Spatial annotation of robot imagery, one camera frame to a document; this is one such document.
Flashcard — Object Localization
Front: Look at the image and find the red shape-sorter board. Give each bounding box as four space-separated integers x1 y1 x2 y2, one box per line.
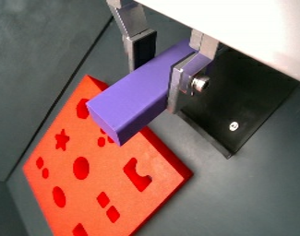
25 76 193 236

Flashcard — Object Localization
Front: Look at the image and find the black curved fixture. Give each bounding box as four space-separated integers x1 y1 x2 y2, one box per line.
179 45 299 158

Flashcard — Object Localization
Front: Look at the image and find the purple rectangular block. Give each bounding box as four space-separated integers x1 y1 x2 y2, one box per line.
86 38 215 148

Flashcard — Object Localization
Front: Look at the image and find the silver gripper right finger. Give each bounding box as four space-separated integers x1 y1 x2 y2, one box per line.
167 29 219 113

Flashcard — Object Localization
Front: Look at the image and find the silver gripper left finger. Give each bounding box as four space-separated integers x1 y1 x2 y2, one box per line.
106 0 157 71

